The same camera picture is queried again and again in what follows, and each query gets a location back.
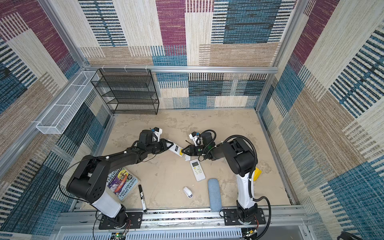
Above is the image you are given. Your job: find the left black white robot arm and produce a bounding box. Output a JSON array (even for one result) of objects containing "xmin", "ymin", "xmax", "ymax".
[{"xmin": 66, "ymin": 128, "xmax": 174, "ymax": 229}]

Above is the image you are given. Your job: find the black corrugated cable hose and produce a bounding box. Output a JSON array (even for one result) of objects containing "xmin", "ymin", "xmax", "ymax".
[{"xmin": 200, "ymin": 129, "xmax": 272, "ymax": 240}]

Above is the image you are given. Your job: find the small white plastic device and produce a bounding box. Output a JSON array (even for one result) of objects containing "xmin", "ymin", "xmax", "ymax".
[{"xmin": 183, "ymin": 187, "xmax": 193, "ymax": 198}]

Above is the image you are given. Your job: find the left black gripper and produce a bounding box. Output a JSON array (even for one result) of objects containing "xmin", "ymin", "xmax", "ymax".
[{"xmin": 146, "ymin": 139, "xmax": 174, "ymax": 155}]

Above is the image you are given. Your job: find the white remote with red buttons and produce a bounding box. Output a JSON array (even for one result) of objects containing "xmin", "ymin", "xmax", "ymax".
[{"xmin": 168, "ymin": 143, "xmax": 184, "ymax": 157}]

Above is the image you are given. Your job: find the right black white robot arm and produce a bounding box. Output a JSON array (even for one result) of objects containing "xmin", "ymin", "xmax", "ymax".
[{"xmin": 182, "ymin": 130, "xmax": 258, "ymax": 224}]

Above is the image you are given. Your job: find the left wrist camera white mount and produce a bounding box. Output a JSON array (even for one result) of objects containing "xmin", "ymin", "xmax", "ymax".
[{"xmin": 151, "ymin": 127, "xmax": 163, "ymax": 142}]

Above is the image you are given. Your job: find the black wire shelf rack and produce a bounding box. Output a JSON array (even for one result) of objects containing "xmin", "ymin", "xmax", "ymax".
[{"xmin": 91, "ymin": 69, "xmax": 160, "ymax": 115}]

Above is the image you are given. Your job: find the white remote with green buttons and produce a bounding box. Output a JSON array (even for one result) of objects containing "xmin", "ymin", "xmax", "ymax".
[{"xmin": 190, "ymin": 160, "xmax": 206, "ymax": 182}]

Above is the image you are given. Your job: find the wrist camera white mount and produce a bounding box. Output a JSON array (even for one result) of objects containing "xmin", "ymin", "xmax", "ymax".
[
  {"xmin": 151, "ymin": 127, "xmax": 163, "ymax": 142},
  {"xmin": 190, "ymin": 132, "xmax": 201, "ymax": 146}
]

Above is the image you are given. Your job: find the black marker pen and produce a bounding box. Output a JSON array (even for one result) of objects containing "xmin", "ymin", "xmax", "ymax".
[{"xmin": 138, "ymin": 185, "xmax": 147, "ymax": 213}]

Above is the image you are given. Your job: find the blue grey fabric case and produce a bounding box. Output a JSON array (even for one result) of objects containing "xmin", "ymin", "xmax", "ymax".
[{"xmin": 208, "ymin": 179, "xmax": 222, "ymax": 212}]

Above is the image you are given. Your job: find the white wire mesh basket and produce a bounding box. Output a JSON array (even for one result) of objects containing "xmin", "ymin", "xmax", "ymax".
[{"xmin": 36, "ymin": 71, "xmax": 96, "ymax": 135}]

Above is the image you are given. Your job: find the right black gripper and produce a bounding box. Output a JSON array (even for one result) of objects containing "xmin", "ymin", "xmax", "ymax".
[{"xmin": 181, "ymin": 144, "xmax": 208, "ymax": 157}]

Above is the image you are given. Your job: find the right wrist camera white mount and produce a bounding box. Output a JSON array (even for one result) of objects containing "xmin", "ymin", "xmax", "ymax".
[{"xmin": 190, "ymin": 132, "xmax": 201, "ymax": 146}]

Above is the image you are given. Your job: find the black yellow handled screwdriver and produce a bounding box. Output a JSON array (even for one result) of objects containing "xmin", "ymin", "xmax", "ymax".
[{"xmin": 186, "ymin": 138, "xmax": 197, "ymax": 146}]

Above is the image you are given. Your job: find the colourful paperback book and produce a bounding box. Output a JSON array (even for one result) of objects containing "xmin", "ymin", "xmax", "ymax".
[{"xmin": 106, "ymin": 168, "xmax": 141, "ymax": 202}]

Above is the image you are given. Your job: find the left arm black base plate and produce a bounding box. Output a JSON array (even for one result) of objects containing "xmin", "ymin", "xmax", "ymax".
[{"xmin": 98, "ymin": 212, "xmax": 144, "ymax": 230}]

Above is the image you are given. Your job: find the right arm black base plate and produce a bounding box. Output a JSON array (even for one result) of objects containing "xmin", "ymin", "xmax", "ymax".
[{"xmin": 219, "ymin": 208, "xmax": 267, "ymax": 226}]

